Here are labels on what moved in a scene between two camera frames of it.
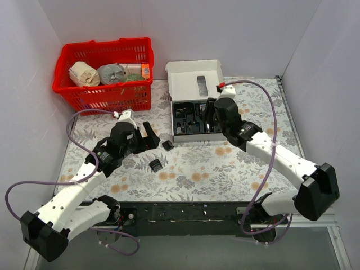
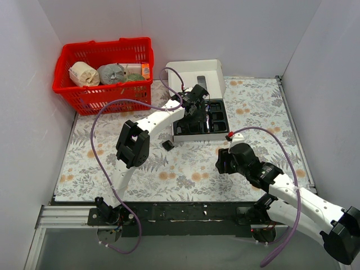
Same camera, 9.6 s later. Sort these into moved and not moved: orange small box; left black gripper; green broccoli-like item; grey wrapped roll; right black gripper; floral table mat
Moved: right black gripper; left black gripper
Not moved: green broccoli-like item; grey wrapped roll; floral table mat; orange small box
